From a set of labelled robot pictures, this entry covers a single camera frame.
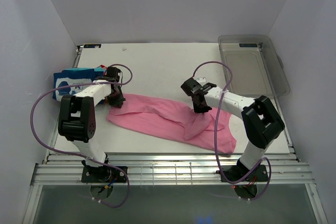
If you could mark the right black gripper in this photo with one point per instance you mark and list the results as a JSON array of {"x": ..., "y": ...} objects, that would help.
[{"x": 199, "y": 110}]

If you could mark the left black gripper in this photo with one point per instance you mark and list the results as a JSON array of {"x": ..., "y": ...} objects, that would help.
[{"x": 119, "y": 102}]

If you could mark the pink t shirt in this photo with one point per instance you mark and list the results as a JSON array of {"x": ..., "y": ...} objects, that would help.
[{"x": 174, "y": 121}]

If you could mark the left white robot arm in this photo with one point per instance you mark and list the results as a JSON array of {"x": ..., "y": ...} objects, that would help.
[{"x": 77, "y": 121}]

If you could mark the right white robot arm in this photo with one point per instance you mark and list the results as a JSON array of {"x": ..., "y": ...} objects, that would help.
[{"x": 261, "y": 120}]

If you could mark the folded blue printed t shirt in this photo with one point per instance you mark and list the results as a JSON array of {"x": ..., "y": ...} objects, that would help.
[{"x": 71, "y": 79}]

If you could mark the clear plastic bin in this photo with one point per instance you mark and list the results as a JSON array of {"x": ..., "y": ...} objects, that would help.
[{"x": 256, "y": 67}]

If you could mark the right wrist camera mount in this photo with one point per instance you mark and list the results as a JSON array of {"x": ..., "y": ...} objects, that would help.
[{"x": 201, "y": 80}]

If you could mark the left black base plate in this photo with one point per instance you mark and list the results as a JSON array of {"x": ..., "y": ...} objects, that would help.
[{"x": 110, "y": 174}]

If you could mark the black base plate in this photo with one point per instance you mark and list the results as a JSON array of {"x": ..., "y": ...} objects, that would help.
[
  {"x": 234, "y": 173},
  {"x": 110, "y": 174}
]

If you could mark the aluminium rail frame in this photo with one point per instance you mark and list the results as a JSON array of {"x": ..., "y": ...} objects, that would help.
[{"x": 157, "y": 170}]

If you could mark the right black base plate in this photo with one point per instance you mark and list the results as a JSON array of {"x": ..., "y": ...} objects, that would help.
[{"x": 234, "y": 173}]

